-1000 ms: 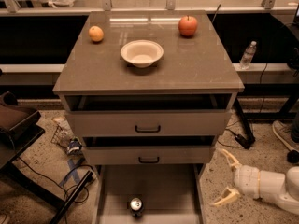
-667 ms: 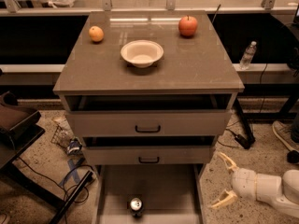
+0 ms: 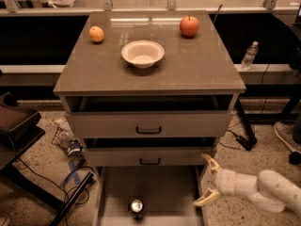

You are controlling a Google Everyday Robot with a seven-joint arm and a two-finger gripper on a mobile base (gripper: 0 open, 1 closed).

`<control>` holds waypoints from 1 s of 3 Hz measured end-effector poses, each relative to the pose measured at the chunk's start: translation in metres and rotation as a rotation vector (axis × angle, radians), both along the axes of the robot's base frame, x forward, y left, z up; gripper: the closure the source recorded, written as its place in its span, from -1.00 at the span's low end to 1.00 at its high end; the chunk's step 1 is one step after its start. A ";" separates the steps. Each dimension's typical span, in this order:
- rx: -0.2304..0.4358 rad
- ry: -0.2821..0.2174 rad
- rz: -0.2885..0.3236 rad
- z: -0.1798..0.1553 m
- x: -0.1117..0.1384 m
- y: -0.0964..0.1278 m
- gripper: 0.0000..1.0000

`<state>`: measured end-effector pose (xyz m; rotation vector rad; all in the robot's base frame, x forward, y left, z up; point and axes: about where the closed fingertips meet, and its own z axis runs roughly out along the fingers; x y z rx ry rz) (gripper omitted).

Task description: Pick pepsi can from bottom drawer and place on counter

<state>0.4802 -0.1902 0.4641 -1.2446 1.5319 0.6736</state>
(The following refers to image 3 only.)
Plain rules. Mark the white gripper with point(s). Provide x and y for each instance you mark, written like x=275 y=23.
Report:
x=225 y=182

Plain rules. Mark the dark pepsi can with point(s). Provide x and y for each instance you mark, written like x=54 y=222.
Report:
x=137 y=209

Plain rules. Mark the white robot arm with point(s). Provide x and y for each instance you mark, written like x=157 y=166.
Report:
x=268 y=190

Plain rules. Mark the middle grey drawer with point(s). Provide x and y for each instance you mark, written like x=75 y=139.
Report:
x=166 y=156

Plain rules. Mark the bottom open grey drawer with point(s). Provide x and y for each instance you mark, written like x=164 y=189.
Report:
x=167 y=192

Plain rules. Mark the grey drawer cabinet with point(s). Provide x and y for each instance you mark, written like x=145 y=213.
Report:
x=195 y=75

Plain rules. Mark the top grey drawer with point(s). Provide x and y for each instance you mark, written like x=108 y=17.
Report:
x=124 y=125

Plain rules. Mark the black leaning stand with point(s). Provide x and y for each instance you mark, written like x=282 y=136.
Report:
x=251 y=139

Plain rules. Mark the grey sneaker shoe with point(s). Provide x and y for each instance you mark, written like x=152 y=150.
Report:
x=289 y=135

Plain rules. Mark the clear plastic water bottle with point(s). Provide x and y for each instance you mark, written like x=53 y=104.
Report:
x=249 y=56

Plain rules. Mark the black bar lower left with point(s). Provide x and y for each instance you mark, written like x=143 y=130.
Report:
x=71 y=200

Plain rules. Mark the blue white small package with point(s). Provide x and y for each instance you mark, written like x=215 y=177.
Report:
x=75 y=148

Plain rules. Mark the white paper bowl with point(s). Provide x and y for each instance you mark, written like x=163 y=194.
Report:
x=142 y=53

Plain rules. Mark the red apple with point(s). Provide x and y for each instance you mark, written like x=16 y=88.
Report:
x=189 y=26

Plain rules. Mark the orange fruit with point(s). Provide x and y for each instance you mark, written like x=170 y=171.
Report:
x=96 y=34

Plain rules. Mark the dark chair on left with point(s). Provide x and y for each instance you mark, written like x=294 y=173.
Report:
x=18 y=132

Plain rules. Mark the small wire basket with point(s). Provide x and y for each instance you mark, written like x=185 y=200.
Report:
x=62 y=138

